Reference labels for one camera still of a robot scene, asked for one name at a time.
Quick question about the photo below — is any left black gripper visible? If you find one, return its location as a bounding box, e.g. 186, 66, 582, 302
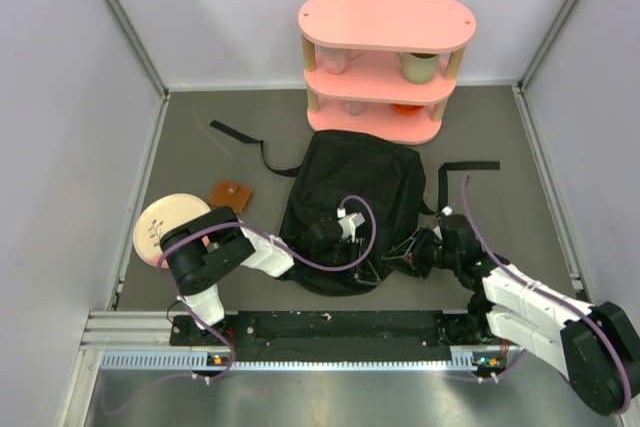
309, 235, 379, 283

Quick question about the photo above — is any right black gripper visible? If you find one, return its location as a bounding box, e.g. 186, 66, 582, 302
383, 225, 460, 279

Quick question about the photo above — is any black student backpack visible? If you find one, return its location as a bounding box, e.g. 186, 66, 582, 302
208, 119, 501, 298

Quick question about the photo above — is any brown leather wallet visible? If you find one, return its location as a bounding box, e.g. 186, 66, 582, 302
207, 179, 253, 214

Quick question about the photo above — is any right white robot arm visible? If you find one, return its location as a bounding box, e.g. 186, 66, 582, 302
383, 214, 639, 416

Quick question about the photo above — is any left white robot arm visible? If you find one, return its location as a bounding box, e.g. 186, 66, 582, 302
157, 207, 377, 344

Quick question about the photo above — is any orange bowl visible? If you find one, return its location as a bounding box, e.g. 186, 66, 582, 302
391, 104, 425, 116

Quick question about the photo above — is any clear glass cup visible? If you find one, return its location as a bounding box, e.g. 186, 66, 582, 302
344, 101, 366, 116

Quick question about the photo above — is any green mug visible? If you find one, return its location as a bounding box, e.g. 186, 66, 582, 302
397, 52, 439, 85

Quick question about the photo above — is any pink three-tier shelf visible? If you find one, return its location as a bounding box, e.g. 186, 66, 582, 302
298, 0, 476, 145

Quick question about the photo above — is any pink mug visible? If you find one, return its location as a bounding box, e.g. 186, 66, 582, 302
320, 47, 363, 75

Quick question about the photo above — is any cream floral plate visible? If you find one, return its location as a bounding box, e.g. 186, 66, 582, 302
133, 193, 211, 267

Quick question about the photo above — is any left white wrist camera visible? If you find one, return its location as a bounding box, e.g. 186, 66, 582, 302
337, 207, 365, 241

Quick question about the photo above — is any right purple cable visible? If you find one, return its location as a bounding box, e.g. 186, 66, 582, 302
442, 174, 632, 413

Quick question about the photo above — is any grey cable duct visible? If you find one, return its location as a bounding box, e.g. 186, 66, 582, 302
100, 349, 506, 373

